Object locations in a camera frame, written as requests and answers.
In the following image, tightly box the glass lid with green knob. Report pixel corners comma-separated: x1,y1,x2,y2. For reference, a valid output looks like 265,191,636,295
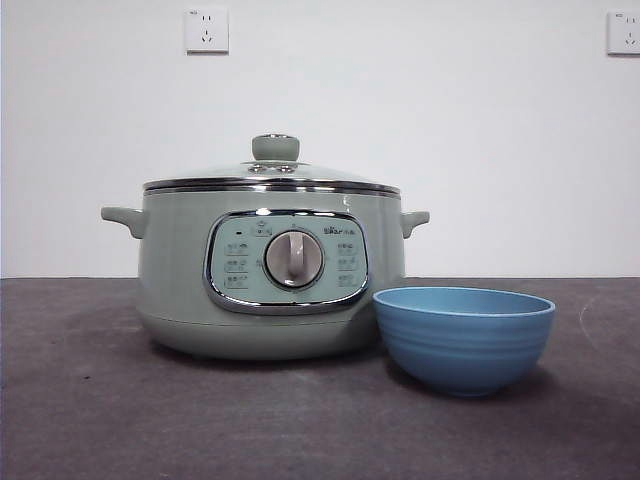
141,133,401,194

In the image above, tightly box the pale green electric steamer pot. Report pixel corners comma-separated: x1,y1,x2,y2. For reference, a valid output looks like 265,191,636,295
99,185,431,360

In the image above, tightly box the blue ribbed bowl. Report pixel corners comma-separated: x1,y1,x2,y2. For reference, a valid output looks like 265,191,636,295
372,286,557,399

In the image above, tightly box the white wall socket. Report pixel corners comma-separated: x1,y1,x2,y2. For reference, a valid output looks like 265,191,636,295
606,10,640,56
185,8,230,55

